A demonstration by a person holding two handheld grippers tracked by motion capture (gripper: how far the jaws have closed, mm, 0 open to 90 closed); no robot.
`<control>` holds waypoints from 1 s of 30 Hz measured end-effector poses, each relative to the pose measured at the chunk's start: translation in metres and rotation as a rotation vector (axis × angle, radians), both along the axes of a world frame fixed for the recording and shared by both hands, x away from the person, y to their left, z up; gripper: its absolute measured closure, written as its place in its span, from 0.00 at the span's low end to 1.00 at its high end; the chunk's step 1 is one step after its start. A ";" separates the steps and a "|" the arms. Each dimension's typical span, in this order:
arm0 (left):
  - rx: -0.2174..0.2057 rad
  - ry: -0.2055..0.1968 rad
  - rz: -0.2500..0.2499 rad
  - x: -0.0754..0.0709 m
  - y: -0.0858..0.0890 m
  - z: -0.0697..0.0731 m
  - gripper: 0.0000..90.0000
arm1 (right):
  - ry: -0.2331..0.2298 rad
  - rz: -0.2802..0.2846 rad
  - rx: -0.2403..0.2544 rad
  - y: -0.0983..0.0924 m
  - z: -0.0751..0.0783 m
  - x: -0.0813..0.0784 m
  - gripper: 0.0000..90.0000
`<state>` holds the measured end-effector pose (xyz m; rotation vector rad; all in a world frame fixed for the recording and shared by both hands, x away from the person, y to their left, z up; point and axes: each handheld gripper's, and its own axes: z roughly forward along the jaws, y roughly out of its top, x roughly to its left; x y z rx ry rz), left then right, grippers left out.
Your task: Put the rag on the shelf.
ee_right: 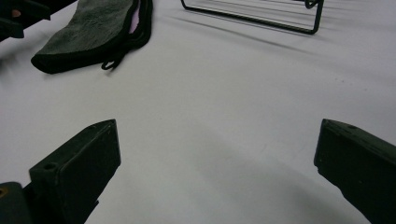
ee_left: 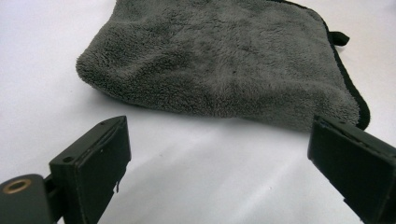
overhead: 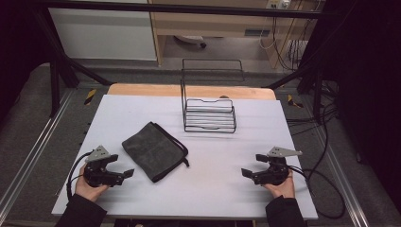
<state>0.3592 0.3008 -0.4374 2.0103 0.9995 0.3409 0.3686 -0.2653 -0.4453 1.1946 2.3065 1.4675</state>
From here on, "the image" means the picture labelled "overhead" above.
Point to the person's right hand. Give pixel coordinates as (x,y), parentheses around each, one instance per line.
(283,188)

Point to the aluminium floor rail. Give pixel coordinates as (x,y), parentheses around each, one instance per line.
(34,145)
(342,176)

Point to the white cabinet panel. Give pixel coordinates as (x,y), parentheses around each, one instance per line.
(101,34)

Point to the white power strip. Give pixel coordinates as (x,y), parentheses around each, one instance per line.
(279,3)

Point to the black frame bar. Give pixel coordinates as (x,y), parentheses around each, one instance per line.
(189,8)

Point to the wooden desk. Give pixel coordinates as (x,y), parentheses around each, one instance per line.
(220,22)

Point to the white chair base with caster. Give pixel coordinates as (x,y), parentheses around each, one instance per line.
(190,39)

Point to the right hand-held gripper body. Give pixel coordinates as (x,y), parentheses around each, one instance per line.
(274,171)

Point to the yellow black striped tape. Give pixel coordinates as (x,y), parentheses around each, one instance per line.
(90,96)
(293,101)

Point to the black metal stand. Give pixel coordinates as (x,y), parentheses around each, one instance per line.
(55,82)
(317,91)

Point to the grey towel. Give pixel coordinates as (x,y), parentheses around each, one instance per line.
(154,151)

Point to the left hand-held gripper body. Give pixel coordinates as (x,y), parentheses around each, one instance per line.
(101,176)

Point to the person's left hand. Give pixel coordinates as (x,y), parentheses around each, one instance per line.
(88,189)

